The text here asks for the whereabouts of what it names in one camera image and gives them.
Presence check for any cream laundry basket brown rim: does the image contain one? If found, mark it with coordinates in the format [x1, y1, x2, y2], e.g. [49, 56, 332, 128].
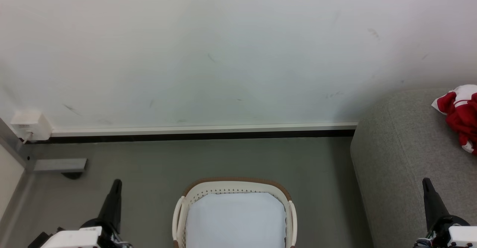
[172, 177, 298, 248]

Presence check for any white wall socket box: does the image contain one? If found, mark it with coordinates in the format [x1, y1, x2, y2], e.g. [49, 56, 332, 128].
[10, 109, 52, 142]

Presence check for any white black baseboard strip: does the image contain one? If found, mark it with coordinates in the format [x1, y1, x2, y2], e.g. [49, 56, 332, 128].
[50, 122, 358, 143]

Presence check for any red and white clothing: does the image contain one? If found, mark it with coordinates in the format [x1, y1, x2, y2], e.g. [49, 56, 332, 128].
[431, 85, 477, 156]

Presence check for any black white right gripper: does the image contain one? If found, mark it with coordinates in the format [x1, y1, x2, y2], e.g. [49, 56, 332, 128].
[414, 177, 477, 248]

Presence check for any grey metal floor bracket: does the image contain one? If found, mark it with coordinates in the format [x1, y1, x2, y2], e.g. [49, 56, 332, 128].
[33, 158, 88, 180]

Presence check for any grey fabric sofa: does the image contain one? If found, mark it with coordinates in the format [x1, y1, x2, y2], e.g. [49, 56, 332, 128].
[350, 88, 477, 248]

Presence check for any grey framed white panel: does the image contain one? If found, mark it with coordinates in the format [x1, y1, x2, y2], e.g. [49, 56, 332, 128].
[0, 117, 36, 248]

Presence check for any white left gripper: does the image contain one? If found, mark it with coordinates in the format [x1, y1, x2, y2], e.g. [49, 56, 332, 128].
[39, 178, 133, 248]

